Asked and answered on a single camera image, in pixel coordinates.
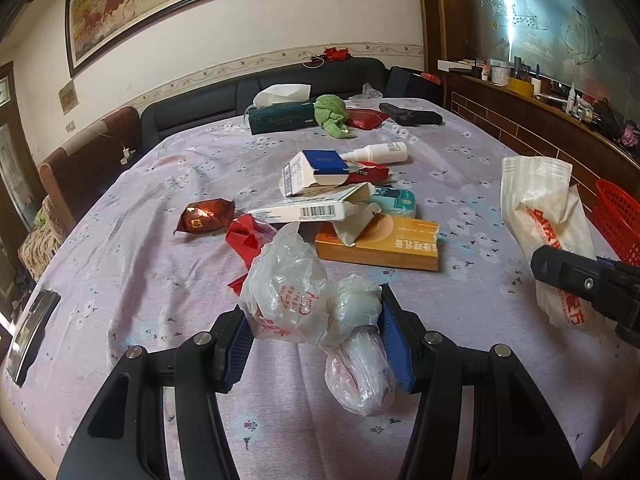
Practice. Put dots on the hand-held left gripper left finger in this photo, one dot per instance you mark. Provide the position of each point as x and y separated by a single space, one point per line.
239 347

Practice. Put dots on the white plastic bag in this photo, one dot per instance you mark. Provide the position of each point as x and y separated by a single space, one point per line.
357 375

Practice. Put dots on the red plastic basket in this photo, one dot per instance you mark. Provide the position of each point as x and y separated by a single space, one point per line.
617 220

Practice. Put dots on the black bag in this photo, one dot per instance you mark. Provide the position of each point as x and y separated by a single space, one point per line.
405 82

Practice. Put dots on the small clear plastic bag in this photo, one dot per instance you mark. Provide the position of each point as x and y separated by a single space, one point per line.
367 91

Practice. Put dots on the purple floral tablecloth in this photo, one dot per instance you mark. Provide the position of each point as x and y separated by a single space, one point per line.
150 260

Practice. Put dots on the dark phone silver edged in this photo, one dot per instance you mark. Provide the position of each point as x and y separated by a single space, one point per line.
30 335

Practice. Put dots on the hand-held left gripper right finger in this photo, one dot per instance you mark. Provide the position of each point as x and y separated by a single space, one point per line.
397 342

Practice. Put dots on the red cloth item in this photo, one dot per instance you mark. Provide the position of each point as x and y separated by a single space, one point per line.
336 54

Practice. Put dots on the brown sofa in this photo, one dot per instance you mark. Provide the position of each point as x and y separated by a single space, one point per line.
80 170

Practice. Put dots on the blue and white carton box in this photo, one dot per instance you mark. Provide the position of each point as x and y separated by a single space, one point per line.
300 175

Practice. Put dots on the black pouch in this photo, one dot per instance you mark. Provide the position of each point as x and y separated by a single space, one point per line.
410 114

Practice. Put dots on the clear plastic bag red print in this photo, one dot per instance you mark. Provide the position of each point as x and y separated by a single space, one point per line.
285 290

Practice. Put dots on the white spray bottle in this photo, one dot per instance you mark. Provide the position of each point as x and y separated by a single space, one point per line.
385 151

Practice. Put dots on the white tissue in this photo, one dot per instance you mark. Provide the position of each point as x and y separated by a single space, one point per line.
282 94

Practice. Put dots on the black leather sofa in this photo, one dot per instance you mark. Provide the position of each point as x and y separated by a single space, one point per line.
200 105

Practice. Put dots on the dark green tissue box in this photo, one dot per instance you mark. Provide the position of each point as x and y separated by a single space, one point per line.
280 117

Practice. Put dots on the white paper bag red print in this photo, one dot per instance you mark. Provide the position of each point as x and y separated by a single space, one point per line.
540 210

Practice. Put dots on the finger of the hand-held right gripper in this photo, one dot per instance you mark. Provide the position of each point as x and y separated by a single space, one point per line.
565 272
622 270

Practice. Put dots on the etched glass panel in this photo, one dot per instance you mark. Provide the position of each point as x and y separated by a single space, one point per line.
550 10

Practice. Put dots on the small wall plaque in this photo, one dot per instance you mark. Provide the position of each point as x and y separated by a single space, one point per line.
67 94

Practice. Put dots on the brown-red foil snack wrapper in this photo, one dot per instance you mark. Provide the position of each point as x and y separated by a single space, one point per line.
205 215

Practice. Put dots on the framed horse painting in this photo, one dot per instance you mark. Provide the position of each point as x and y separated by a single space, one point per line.
150 5

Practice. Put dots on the torn red carton box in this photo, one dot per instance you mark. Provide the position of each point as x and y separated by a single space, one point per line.
367 174

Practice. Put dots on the long white barcode box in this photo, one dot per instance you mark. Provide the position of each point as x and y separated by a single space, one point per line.
285 210

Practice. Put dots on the wooden sideboard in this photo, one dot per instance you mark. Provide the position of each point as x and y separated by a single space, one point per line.
510 125

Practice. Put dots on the patterned woven stool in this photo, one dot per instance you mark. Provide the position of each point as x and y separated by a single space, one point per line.
40 255

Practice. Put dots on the clutter of small bottles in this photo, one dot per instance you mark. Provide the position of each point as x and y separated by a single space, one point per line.
575 102

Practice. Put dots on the green towel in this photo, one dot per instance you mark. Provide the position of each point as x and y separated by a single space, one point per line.
330 110

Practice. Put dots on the yellow box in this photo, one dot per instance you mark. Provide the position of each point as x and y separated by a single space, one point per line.
520 86

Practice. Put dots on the wooden glazed door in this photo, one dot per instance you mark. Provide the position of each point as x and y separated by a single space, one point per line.
12 160

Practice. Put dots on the flat white box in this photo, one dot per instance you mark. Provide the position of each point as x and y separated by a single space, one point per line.
455 65

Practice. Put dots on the orange carton box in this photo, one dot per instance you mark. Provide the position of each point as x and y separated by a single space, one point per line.
390 245

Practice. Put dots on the teal tissue pack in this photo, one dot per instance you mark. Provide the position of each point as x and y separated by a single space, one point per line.
397 202

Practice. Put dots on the red plastic wrapper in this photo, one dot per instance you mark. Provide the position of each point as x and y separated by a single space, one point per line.
245 240

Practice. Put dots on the red packet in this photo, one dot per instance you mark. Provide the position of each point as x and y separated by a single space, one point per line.
367 119

